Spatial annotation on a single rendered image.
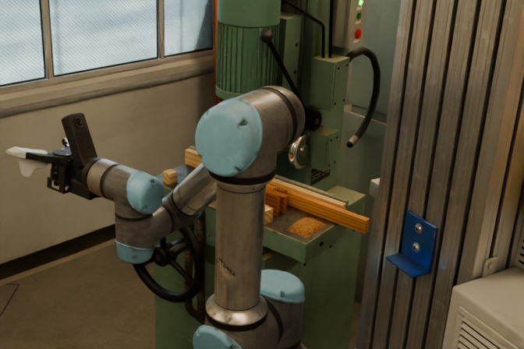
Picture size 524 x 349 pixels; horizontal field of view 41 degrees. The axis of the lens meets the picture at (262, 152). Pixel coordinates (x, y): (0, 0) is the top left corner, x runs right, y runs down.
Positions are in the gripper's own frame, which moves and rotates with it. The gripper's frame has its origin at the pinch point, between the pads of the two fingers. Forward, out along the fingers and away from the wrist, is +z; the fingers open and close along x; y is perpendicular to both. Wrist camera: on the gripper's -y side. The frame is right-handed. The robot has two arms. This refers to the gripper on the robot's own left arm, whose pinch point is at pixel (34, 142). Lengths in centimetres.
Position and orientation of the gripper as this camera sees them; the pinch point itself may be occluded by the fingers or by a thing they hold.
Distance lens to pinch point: 162.0
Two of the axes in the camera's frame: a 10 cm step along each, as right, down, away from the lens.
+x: 5.6, -1.6, 8.2
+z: -8.2, -2.5, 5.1
